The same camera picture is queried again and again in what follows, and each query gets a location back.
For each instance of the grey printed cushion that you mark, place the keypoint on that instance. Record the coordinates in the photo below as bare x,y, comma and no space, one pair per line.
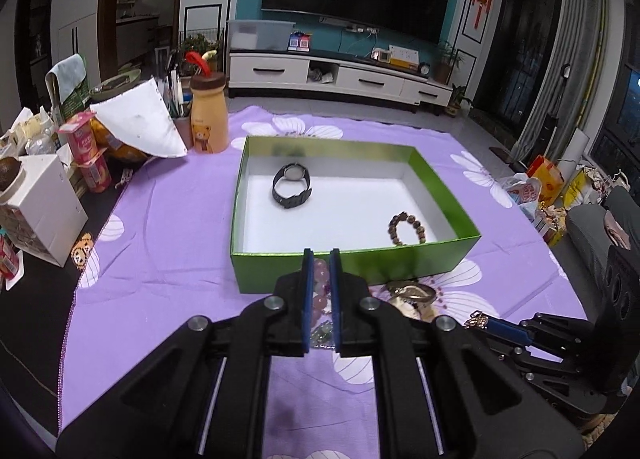
610,224

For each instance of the pink yogurt cup pack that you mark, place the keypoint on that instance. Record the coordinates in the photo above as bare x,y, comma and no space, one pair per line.
85,144

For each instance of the white plastic bag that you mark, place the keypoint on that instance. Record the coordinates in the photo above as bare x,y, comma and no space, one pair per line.
520,189

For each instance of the yellow white box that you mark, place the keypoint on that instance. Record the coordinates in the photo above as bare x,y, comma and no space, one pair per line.
404,59

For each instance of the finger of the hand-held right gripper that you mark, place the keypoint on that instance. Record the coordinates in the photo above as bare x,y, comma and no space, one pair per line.
540,374
507,328

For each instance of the stick vacuum cleaner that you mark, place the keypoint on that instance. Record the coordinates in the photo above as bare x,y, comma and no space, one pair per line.
556,124

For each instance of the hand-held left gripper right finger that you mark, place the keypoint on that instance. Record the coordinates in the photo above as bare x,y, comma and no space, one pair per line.
335,299

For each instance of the green rimmed bowl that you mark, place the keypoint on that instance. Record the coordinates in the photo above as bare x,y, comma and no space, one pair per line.
115,81

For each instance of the white cardboard box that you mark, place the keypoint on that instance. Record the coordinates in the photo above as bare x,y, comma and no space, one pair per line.
45,209

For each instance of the bushy potted plant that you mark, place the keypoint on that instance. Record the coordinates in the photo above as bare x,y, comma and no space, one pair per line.
197,46

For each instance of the clear plastic storage bin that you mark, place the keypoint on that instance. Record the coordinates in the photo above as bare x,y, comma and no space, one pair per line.
260,35

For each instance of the small white device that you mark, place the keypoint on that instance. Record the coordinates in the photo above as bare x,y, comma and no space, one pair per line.
382,55

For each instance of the orange snack bag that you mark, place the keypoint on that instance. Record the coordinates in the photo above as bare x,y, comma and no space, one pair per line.
117,146

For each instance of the metal bangle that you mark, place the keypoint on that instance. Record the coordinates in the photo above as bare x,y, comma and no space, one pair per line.
412,291

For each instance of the brown round fruit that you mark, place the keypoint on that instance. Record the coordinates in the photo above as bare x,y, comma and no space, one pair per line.
9,174

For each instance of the green jade pendant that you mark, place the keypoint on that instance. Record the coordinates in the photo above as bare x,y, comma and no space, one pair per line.
322,335

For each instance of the white television cabinet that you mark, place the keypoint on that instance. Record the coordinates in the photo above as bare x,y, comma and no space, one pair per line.
280,70

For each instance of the black alarm clock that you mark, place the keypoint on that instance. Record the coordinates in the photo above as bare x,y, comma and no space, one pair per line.
424,69

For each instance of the green cardboard box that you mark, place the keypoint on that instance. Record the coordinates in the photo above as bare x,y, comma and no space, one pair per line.
350,209

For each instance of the small potted plant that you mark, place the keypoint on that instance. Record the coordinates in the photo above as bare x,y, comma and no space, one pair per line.
457,99

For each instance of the yellow bear bottle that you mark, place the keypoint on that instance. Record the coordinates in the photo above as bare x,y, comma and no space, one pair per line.
210,119

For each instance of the pen holder with pens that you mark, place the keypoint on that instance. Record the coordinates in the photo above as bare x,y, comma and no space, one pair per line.
181,126

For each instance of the white power strip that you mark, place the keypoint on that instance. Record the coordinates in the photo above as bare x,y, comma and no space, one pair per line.
362,29

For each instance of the white paper sheet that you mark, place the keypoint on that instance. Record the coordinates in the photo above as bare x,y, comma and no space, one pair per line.
140,124

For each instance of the purple floral cloth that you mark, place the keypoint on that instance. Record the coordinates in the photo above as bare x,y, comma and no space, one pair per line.
175,249

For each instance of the grey curtain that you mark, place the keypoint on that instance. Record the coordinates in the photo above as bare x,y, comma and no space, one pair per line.
560,64

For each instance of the green bag with towel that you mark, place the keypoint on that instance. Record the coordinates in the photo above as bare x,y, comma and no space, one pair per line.
67,84

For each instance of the tall potted plant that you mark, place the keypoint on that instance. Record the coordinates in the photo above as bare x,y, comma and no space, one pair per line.
444,64

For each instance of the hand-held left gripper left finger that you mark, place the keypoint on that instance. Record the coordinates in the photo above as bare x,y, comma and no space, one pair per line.
307,299

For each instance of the yellow red shopping bag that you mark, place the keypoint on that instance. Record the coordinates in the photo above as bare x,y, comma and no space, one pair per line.
547,179

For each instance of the black wristwatch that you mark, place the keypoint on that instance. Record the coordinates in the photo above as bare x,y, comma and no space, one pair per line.
292,196

